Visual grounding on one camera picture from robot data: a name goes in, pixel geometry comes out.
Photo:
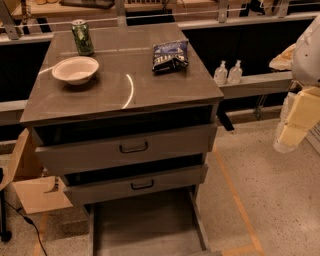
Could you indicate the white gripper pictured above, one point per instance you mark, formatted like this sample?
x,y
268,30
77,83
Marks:
x,y
306,61

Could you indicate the blue chip bag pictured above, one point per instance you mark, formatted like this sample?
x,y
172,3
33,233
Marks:
x,y
170,56

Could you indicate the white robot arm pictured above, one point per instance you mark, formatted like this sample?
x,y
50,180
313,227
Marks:
x,y
305,64

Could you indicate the grey drawer cabinet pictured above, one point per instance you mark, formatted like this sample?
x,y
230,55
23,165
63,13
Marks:
x,y
124,97

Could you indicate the bottom open grey drawer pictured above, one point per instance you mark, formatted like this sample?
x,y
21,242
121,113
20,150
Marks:
x,y
166,223

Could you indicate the top grey drawer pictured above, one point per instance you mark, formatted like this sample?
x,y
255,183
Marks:
x,y
126,150

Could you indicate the middle grey drawer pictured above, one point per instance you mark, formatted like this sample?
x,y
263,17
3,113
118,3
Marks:
x,y
136,185

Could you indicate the right clear sanitizer bottle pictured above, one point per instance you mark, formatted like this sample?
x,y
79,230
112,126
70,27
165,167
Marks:
x,y
235,73

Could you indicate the clear sanitizer bottle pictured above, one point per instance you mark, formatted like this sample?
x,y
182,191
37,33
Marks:
x,y
235,73
220,74

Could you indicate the left clear sanitizer bottle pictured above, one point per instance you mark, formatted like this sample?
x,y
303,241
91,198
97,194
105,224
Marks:
x,y
220,74

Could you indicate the white bowl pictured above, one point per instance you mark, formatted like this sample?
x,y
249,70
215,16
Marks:
x,y
75,70

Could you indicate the green soda can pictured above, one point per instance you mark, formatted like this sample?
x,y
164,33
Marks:
x,y
80,30

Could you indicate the brown cardboard box left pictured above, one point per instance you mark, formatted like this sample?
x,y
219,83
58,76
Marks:
x,y
36,189

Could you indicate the black stand base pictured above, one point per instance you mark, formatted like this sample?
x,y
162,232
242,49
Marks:
x,y
5,234

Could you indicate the metal railing frame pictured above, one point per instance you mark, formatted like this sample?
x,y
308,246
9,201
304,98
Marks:
x,y
262,84

